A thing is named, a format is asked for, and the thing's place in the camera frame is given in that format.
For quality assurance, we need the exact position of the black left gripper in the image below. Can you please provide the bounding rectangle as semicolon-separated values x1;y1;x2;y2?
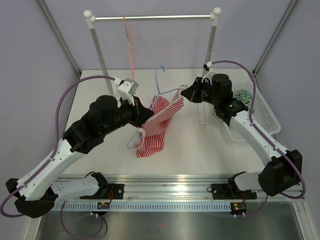
100;94;155;137

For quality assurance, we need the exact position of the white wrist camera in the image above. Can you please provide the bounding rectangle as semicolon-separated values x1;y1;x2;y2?
201;61;218;84
113;77;139;106

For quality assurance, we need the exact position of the purple floor cable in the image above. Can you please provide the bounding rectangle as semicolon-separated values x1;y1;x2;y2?
60;201;109;240

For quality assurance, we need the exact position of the green striped tank top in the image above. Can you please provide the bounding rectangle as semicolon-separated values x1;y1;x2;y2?
211;88;253;121

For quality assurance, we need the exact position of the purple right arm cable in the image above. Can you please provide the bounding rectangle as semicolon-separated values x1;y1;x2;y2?
211;59;308;200

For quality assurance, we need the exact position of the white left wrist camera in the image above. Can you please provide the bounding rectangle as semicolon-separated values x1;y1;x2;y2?
113;77;139;106

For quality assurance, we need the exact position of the aluminium mounting rail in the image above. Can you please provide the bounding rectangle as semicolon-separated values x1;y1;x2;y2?
56;174;305;202

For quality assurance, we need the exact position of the white plastic basket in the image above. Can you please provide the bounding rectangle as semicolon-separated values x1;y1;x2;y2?
223;82;281;143

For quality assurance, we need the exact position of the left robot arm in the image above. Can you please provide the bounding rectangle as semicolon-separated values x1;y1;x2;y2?
5;95;154;218

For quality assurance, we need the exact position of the blue wire hanger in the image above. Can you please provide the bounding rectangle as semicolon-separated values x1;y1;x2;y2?
127;65;188;149

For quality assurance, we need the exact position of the red striped tank top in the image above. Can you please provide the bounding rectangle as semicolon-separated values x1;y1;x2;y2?
135;87;185;158

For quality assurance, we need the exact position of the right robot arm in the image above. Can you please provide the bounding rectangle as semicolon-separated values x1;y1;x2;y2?
181;73;305;198

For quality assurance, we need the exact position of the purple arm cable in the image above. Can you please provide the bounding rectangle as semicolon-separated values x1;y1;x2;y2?
0;75;118;217
211;59;308;200

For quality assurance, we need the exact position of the white and silver clothes rack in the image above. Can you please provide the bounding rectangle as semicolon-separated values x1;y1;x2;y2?
83;7;222;126

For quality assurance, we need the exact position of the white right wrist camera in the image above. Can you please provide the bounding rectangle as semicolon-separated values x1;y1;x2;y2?
201;61;218;84

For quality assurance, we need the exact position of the pink wire hanger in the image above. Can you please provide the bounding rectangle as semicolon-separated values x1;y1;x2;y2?
122;16;135;80

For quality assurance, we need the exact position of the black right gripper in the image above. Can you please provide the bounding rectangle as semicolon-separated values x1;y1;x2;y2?
181;77;220;107

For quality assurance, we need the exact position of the white slotted cable duct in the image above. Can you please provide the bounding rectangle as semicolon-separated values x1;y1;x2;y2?
53;201;231;212

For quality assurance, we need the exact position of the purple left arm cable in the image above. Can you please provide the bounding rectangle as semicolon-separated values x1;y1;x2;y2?
0;75;118;217

